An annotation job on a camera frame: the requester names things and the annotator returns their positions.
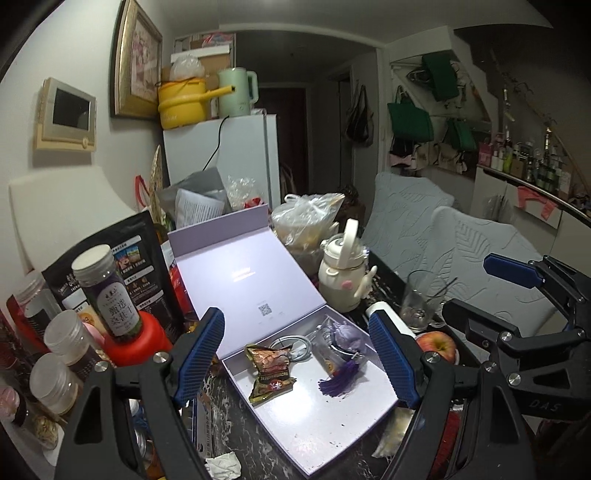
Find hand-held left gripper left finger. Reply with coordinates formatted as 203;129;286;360
54;307;227;480

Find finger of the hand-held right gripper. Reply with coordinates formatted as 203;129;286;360
484;253;591;325
442;299;523;366

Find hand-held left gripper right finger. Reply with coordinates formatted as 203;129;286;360
368;310;536;480

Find purple sachet with tassel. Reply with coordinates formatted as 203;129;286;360
318;323;365;398

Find clear packet with red label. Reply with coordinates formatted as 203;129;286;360
310;323;365;376

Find green brown snack packet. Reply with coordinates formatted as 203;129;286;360
245;344;296;406

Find clear zip bag white contents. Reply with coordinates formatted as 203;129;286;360
372;408;414;457

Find white charging cable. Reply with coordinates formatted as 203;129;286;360
268;336;315;363

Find red fuzzy pouch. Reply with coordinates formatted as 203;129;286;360
431;408;462;467

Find lavender gift box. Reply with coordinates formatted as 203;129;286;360
167;204;400;478

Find white paper roll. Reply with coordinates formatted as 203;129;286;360
367;302;419;341

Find red apple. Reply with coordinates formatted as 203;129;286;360
416;331;457;365

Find grey leaf-pattern chair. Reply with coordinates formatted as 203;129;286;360
360;172;455;264
406;206;573;337

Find red container lid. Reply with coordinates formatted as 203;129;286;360
104;311;174;367

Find glass mug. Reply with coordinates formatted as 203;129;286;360
399;270;458;333

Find pink cloth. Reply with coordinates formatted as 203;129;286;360
517;186;557;220

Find white counter cabinet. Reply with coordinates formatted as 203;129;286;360
475;165;591;241

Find blue white medicine box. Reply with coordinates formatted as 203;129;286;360
191;396;220;457

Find cream bottle with plush charm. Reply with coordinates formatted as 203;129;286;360
318;218;378;312

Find jar with dark label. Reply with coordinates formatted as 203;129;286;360
71;244;141;344

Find row of bottles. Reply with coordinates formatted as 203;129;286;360
478;127;578;195

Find black printed pouch bag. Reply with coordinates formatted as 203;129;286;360
41;211;185;342

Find crumpled white tissue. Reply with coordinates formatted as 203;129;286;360
204;452;242;480

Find green tote bag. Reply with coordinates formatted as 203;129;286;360
387;88;435;144
445;117;477;153
422;52;462;102

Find printed white paper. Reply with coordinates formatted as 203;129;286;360
175;188;225;229

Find clear jar orange contents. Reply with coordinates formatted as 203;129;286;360
29;353;83;414

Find clear bag red contents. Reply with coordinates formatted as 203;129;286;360
226;175;269;210

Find white plastic bag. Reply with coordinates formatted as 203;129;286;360
270;191;345;252

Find tall clear jar dark contents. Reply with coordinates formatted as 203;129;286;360
7;272;63;333

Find grey plastic bag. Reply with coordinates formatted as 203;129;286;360
156;166;232;232

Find gold leaf ornament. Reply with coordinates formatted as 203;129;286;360
150;144;167;222

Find clear jar red contents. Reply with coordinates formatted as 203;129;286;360
0;308;35;384

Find white foam board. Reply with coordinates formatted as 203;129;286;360
8;166;139;273

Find small pink jar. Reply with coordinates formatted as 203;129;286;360
0;385;28;425

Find white fridge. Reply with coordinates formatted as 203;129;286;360
163;111;281;213

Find black hanging bag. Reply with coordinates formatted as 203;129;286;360
345;85;374;147

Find yellow pot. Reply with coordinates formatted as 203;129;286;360
157;78;236;130

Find pale green electric kettle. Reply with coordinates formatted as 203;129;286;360
217;68;258;118

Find clear plastic bag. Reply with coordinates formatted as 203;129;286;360
168;53;206;84

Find cardboard box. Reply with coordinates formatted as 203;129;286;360
174;33;237;116

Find gold framed picture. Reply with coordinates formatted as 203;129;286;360
110;0;163;121

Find black power cable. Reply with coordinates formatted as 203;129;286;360
201;115;232;174

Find wall intercom panel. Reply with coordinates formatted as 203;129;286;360
33;78;98;153

